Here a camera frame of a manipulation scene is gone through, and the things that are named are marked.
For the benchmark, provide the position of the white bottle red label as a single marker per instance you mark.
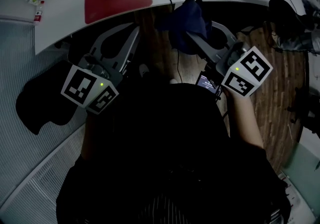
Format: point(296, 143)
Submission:
point(38, 15)

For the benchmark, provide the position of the dark blue-grey sock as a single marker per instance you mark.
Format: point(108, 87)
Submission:
point(187, 18)

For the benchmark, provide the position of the small black screen device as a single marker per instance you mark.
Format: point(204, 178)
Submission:
point(206, 84)

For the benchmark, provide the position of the person's right forearm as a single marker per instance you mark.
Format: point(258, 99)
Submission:
point(242, 118)

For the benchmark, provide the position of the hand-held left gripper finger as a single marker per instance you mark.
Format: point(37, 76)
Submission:
point(128, 51)
point(95, 46)

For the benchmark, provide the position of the black wheeled chair base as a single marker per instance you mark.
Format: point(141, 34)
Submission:
point(303, 115)

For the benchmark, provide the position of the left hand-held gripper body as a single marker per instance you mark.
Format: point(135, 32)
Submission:
point(82, 85)

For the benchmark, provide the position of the green label bottle red cap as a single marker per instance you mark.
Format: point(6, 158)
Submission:
point(33, 0)

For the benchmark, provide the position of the person in striped shirt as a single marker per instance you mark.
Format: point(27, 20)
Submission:
point(162, 155)

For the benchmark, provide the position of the person's left forearm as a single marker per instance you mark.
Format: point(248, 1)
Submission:
point(90, 130)

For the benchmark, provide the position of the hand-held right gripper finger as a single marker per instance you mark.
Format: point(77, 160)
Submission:
point(231, 39)
point(210, 53)

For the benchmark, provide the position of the person's white shoe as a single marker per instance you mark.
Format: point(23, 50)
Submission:
point(143, 70)
point(173, 81)

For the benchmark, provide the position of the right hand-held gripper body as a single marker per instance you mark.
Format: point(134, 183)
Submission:
point(247, 73)

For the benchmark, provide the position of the black round chair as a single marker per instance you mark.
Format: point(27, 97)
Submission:
point(282, 9)

